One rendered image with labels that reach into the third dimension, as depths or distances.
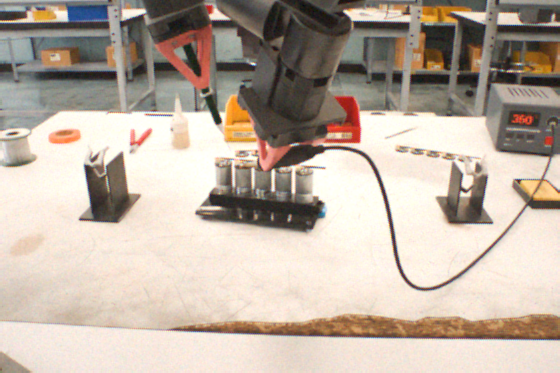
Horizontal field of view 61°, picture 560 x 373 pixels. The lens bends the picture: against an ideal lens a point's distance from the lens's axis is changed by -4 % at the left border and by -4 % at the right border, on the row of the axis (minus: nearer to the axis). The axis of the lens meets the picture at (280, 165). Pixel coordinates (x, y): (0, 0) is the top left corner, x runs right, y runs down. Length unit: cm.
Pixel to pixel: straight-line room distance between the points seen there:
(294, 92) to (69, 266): 33
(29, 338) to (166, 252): 18
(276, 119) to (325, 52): 9
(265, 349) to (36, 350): 21
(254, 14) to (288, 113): 10
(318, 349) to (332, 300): 7
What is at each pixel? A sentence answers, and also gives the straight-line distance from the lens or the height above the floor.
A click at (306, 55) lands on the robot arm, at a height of 99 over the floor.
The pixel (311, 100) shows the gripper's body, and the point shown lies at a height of 94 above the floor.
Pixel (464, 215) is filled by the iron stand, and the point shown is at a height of 75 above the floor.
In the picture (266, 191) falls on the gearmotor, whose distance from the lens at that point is 67.
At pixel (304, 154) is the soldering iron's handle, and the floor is 89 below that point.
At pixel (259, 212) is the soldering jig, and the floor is 76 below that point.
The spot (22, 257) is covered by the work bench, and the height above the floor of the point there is 75.
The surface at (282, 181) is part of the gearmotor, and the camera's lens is 65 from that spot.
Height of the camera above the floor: 107
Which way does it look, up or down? 23 degrees down
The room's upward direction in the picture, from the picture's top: straight up
